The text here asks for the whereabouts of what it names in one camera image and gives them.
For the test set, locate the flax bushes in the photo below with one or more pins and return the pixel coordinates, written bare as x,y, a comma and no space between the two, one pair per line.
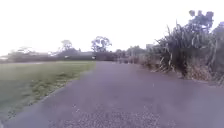
190,53

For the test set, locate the grey asphalt path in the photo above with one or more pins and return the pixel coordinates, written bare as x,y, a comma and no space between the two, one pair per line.
126,96

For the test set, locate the distant row of trees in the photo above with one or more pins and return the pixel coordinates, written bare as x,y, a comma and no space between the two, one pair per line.
83,46

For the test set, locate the grass field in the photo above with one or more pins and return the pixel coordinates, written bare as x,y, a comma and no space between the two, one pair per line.
30,76

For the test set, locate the distant hedge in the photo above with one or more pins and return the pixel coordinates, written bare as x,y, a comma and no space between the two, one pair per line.
66,56

